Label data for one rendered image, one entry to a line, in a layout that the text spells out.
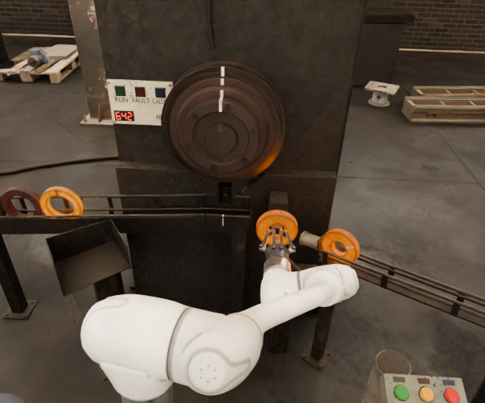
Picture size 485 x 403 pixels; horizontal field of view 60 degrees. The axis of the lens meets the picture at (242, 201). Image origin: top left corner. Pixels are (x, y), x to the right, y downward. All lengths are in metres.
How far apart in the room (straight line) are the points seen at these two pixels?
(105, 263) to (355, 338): 1.30
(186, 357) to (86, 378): 1.52
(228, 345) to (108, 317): 0.23
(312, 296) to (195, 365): 0.47
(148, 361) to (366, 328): 1.75
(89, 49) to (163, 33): 2.79
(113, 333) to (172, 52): 1.16
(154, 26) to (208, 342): 1.25
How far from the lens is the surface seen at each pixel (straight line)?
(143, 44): 1.71
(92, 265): 1.81
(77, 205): 1.96
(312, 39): 1.65
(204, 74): 1.53
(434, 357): 2.40
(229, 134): 1.50
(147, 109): 1.77
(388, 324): 2.45
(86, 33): 4.41
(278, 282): 1.26
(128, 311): 0.79
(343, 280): 1.23
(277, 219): 1.51
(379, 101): 5.29
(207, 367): 0.70
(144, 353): 0.76
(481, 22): 8.44
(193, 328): 0.74
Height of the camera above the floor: 1.77
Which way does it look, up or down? 34 degrees down
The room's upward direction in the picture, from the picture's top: 2 degrees clockwise
